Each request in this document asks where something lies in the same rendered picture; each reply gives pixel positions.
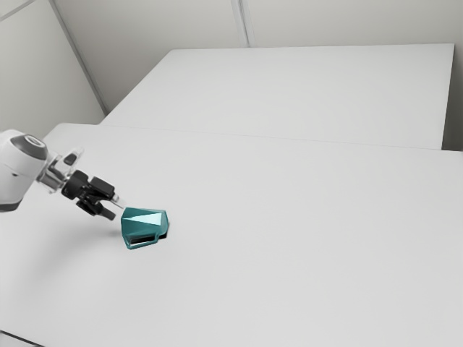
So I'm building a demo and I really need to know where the teal faceted mug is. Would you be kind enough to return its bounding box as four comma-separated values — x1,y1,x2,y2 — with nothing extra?
119,206,170,250

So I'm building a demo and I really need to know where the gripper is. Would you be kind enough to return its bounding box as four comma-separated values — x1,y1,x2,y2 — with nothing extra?
61,170,125,221

